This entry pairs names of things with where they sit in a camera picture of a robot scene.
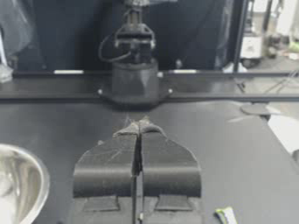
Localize green white candy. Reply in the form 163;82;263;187
215;206;239;224

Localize steel bowl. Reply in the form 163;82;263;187
0;143;52;224

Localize white tape strip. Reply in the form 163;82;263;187
52;69;86;75
173;68;199;74

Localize white box unit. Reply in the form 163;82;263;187
239;34;265;60

